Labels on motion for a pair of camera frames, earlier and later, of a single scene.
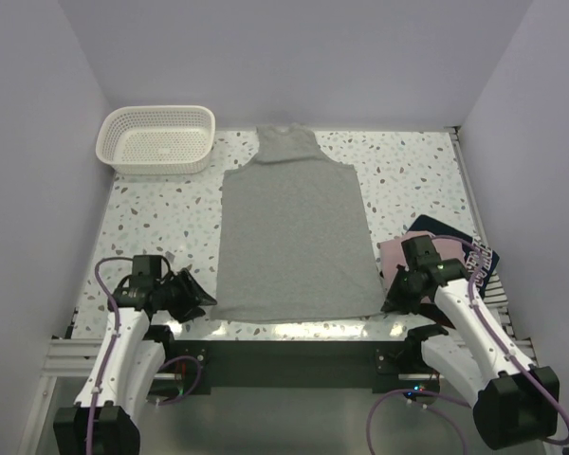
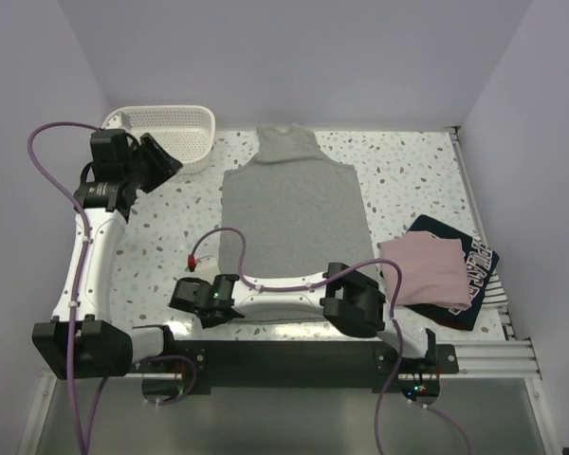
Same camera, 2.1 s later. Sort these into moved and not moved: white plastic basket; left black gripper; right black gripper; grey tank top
Moved: right black gripper; left black gripper
Not moved: grey tank top; white plastic basket
